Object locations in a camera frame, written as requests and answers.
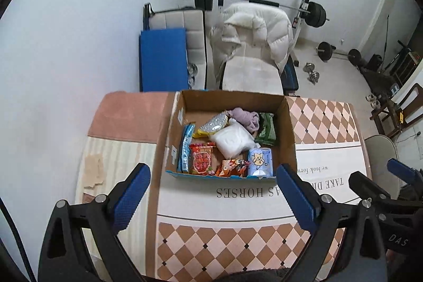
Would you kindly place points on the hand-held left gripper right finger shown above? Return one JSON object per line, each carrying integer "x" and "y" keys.
{"x": 297, "y": 199}

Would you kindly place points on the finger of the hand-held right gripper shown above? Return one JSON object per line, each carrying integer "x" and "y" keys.
{"x": 403, "y": 169}
{"x": 366, "y": 188}

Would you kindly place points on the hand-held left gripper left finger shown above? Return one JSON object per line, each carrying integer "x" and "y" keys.
{"x": 130, "y": 202}

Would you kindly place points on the lilac cat print tissue pack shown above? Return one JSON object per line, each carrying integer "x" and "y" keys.
{"x": 261, "y": 161}

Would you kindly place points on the green packet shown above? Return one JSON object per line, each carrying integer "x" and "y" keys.
{"x": 267, "y": 131}

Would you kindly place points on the orange snack packet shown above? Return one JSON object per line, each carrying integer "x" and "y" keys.
{"x": 228, "y": 168}

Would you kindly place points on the long blue snack packet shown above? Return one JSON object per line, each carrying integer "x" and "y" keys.
{"x": 185, "y": 150}

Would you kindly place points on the red snack packet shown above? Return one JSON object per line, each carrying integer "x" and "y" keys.
{"x": 202, "y": 159}

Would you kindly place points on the white soft pouch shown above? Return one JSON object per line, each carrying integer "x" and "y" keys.
{"x": 233, "y": 138}

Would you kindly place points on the purple cloth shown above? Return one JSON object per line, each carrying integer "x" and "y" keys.
{"x": 244, "y": 116}

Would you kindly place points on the silver foil packet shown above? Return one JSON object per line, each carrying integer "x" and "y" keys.
{"x": 213, "y": 123}

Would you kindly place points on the cardboard box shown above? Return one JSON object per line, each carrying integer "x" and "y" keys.
{"x": 198, "y": 107}

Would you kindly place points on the grey round chair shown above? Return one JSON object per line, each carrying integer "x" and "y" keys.
{"x": 380, "y": 153}

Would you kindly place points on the dark wooden chair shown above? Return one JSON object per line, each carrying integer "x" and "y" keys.
{"x": 381, "y": 112}

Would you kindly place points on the pair of shoes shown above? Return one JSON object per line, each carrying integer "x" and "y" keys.
{"x": 373, "y": 100}

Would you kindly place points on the pink cream striped mat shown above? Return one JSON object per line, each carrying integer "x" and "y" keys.
{"x": 125, "y": 116}

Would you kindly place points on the black exercise machine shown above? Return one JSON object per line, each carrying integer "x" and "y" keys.
{"x": 406, "y": 60}

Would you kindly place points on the black speaker box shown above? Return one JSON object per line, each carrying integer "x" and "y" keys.
{"x": 376, "y": 62}

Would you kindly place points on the black weight bench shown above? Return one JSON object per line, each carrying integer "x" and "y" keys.
{"x": 290, "y": 77}

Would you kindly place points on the chrome dumbbell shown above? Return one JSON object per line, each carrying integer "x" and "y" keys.
{"x": 309, "y": 66}
{"x": 314, "y": 76}

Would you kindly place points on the white upholstered chair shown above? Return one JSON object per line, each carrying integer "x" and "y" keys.
{"x": 251, "y": 74}

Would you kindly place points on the short barbell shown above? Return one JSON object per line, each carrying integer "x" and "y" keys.
{"x": 325, "y": 50}

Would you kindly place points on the blue folded mat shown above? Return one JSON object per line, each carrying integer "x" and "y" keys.
{"x": 162, "y": 60}

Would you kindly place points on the white puffer jacket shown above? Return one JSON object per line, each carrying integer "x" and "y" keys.
{"x": 254, "y": 24}

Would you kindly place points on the white quilted chair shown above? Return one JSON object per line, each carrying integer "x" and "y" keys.
{"x": 178, "y": 19}

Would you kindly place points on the barbell with black plates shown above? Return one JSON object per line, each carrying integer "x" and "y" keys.
{"x": 264, "y": 2}

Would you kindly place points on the white door frame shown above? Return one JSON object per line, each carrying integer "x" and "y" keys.
{"x": 376, "y": 14}

